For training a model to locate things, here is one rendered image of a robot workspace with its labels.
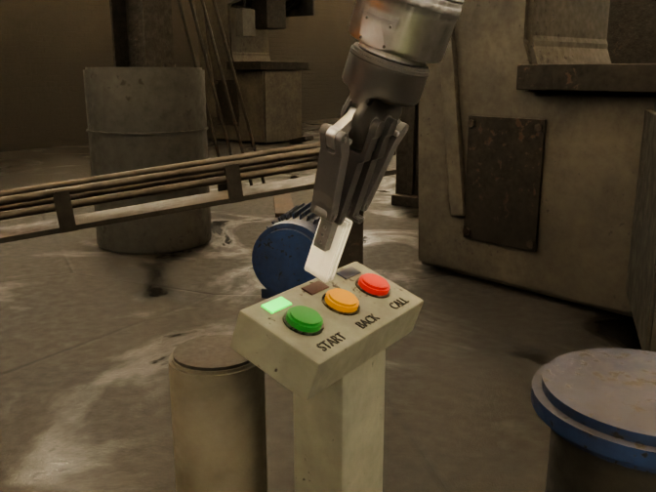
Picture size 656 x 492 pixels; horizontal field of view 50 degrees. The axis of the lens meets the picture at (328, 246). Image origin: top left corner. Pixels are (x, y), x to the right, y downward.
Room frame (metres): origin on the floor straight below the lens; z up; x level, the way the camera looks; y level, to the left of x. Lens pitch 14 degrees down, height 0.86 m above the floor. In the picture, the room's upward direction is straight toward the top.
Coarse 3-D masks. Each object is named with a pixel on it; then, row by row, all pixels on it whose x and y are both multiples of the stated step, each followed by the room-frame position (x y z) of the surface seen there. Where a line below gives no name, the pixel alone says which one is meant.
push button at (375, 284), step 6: (360, 276) 0.84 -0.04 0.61; (366, 276) 0.83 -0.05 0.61; (372, 276) 0.84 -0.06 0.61; (378, 276) 0.84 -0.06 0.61; (360, 282) 0.82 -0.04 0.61; (366, 282) 0.82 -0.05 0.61; (372, 282) 0.82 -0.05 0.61; (378, 282) 0.83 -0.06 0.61; (384, 282) 0.83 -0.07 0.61; (366, 288) 0.82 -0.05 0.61; (372, 288) 0.82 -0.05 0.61; (378, 288) 0.82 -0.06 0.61; (384, 288) 0.82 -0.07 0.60; (378, 294) 0.81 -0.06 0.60; (384, 294) 0.82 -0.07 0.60
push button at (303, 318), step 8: (288, 312) 0.71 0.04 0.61; (296, 312) 0.70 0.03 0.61; (304, 312) 0.71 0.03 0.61; (312, 312) 0.71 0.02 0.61; (288, 320) 0.70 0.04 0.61; (296, 320) 0.69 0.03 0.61; (304, 320) 0.69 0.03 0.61; (312, 320) 0.70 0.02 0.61; (320, 320) 0.70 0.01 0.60; (296, 328) 0.69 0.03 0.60; (304, 328) 0.69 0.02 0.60; (312, 328) 0.69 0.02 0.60; (320, 328) 0.70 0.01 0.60
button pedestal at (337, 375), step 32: (352, 288) 0.82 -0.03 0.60; (256, 320) 0.69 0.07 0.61; (352, 320) 0.74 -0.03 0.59; (384, 320) 0.76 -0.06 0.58; (256, 352) 0.69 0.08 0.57; (288, 352) 0.66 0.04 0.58; (320, 352) 0.66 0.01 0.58; (352, 352) 0.71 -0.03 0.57; (384, 352) 0.79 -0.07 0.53; (288, 384) 0.66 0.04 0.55; (320, 384) 0.66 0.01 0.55; (352, 384) 0.73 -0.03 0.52; (384, 384) 0.79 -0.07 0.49; (320, 416) 0.73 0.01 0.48; (352, 416) 0.73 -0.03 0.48; (320, 448) 0.73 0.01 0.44; (352, 448) 0.73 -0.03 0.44; (320, 480) 0.73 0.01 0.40; (352, 480) 0.73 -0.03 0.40
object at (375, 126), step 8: (376, 120) 0.65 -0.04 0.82; (376, 128) 0.64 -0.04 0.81; (368, 136) 0.65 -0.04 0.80; (376, 136) 0.65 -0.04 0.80; (368, 144) 0.65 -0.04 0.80; (352, 152) 0.66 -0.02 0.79; (360, 152) 0.66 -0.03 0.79; (368, 152) 0.65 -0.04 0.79; (352, 160) 0.66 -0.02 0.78; (360, 160) 0.65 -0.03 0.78; (368, 160) 0.66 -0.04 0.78; (352, 168) 0.66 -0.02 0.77; (360, 168) 0.66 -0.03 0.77; (352, 176) 0.66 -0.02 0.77; (344, 184) 0.66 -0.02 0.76; (352, 184) 0.66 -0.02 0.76; (344, 192) 0.66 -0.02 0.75; (352, 192) 0.67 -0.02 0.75; (344, 200) 0.66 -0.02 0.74; (344, 208) 0.66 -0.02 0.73; (344, 216) 0.67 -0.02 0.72
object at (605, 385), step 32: (576, 352) 1.03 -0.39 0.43; (608, 352) 1.03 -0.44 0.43; (640, 352) 1.03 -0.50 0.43; (544, 384) 0.92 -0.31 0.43; (576, 384) 0.92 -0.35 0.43; (608, 384) 0.92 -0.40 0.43; (640, 384) 0.92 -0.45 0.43; (544, 416) 0.88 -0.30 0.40; (576, 416) 0.84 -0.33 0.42; (608, 416) 0.82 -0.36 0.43; (640, 416) 0.82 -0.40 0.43; (576, 448) 0.85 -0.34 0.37; (608, 448) 0.78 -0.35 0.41; (640, 448) 0.77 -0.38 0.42; (576, 480) 0.85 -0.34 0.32; (608, 480) 0.81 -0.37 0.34; (640, 480) 0.79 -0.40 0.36
